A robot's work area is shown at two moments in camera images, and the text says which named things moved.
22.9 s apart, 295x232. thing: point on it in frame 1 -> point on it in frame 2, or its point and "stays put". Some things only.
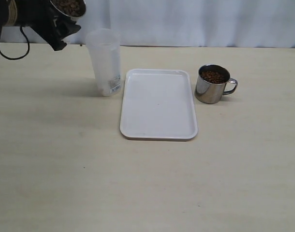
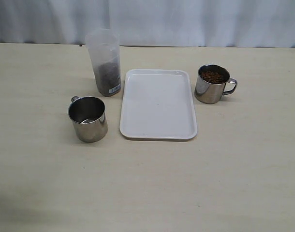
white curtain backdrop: (232, 23) stays put
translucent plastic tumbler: (104, 48) stays put
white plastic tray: (158, 105) stays put
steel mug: (73, 9) -> (88, 114)
